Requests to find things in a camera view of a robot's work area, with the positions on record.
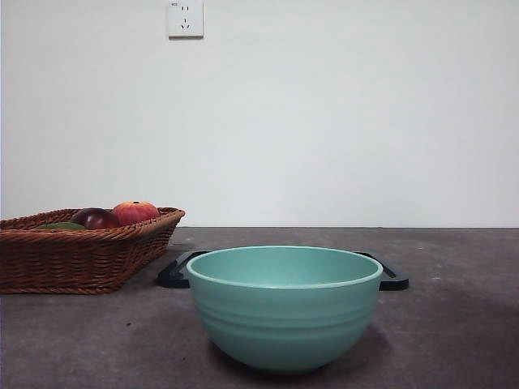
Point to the brown wicker basket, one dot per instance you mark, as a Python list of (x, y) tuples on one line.
[(73, 259)]

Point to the dark purple plum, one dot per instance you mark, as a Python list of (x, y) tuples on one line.
[(96, 218)]

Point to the teal ceramic bowl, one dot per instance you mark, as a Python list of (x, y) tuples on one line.
[(284, 316)]

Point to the white wall power socket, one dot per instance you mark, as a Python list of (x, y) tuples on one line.
[(185, 19)]

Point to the green avocado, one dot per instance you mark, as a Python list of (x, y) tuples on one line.
[(61, 226)]

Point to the red yellow peach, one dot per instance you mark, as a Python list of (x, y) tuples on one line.
[(135, 212)]

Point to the black rectangular tray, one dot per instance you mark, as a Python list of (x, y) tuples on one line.
[(174, 274)]

